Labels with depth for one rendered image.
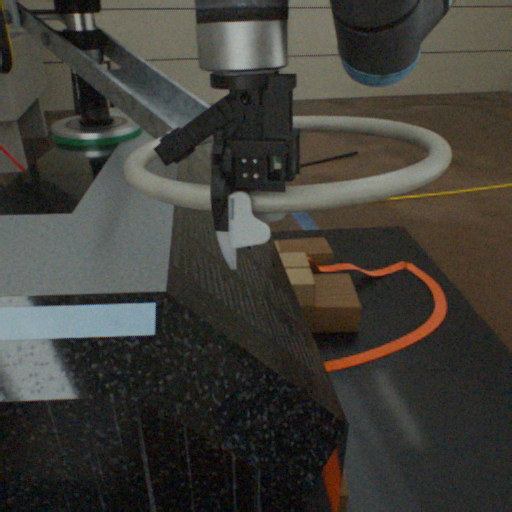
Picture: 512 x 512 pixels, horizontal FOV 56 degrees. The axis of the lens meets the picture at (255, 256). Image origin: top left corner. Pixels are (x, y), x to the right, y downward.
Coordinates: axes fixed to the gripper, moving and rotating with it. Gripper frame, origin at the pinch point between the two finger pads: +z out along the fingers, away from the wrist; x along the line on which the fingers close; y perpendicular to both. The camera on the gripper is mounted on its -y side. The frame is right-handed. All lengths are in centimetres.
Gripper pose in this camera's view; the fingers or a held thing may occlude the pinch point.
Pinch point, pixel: (235, 248)
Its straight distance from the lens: 58.5
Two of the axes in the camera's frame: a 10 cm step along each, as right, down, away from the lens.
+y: 9.5, 1.0, -2.9
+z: 0.4, 9.0, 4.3
